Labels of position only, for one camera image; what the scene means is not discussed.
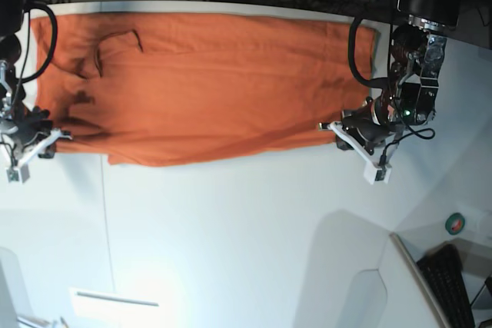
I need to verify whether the black corrugated left cable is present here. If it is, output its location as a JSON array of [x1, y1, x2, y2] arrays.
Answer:
[[347, 16, 389, 89]]

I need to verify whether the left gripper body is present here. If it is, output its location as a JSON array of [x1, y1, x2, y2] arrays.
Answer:
[[341, 97, 404, 154]]

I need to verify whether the green tape roll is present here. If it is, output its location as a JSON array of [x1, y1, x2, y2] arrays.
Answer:
[[445, 213, 466, 236]]

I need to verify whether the orange t-shirt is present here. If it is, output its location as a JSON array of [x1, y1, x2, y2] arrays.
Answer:
[[35, 13, 369, 167]]

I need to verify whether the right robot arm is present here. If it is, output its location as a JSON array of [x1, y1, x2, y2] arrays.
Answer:
[[1, 0, 71, 183]]

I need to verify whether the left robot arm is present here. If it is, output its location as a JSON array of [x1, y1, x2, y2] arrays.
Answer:
[[319, 0, 460, 184]]

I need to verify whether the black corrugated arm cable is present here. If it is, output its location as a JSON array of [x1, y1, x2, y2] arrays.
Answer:
[[17, 1, 58, 84]]

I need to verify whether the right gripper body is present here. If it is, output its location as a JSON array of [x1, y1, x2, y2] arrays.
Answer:
[[1, 107, 53, 150]]

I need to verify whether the black keyboard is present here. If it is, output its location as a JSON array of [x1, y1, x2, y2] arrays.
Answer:
[[417, 244, 475, 328]]

